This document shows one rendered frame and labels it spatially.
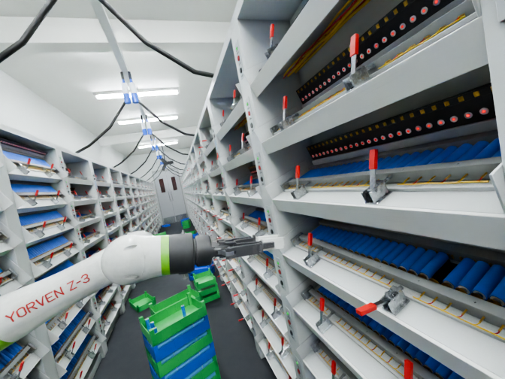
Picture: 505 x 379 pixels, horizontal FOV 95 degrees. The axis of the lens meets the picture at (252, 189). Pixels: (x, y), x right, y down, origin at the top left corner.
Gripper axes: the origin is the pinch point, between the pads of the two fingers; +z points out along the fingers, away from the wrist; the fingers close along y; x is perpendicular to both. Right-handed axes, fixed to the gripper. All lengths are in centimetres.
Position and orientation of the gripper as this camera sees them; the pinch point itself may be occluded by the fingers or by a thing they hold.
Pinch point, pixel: (270, 242)
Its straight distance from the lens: 65.3
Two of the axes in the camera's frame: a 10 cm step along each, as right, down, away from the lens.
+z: 9.5, -0.4, 3.2
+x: -0.4, -10.0, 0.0
